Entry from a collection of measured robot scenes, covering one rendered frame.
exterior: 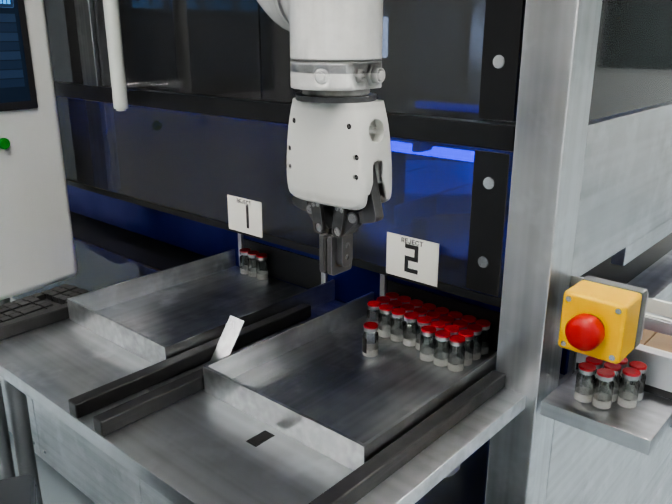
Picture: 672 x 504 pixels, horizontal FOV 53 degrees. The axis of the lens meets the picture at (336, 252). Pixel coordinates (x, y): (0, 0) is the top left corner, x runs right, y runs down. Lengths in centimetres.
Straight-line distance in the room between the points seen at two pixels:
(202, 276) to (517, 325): 63
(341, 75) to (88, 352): 60
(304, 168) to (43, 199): 93
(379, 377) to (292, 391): 12
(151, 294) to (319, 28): 71
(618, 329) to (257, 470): 42
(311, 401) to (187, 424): 15
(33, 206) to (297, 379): 78
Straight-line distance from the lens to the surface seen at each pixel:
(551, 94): 79
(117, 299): 118
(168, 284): 123
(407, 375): 91
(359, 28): 60
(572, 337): 79
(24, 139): 147
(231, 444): 78
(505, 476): 97
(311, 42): 60
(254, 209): 111
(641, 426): 88
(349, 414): 82
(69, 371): 98
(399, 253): 93
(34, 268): 152
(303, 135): 64
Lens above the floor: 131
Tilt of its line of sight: 18 degrees down
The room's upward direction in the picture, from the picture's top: straight up
